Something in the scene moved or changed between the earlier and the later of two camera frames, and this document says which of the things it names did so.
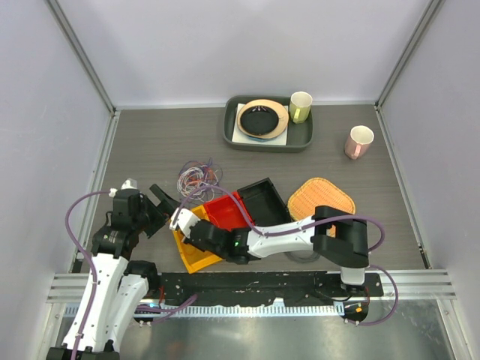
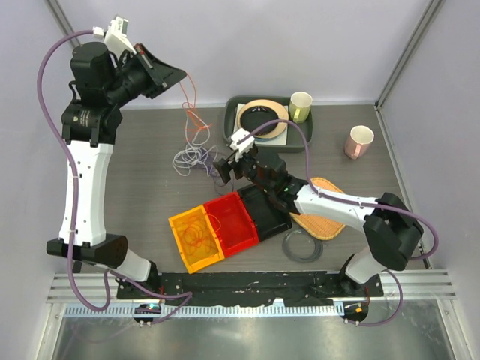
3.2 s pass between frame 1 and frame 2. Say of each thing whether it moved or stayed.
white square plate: stayed
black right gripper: moved
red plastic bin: stayed
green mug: stayed
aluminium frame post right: stayed
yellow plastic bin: stayed
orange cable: moved
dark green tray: stayed
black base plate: stayed
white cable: moved
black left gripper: moved
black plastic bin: stayed
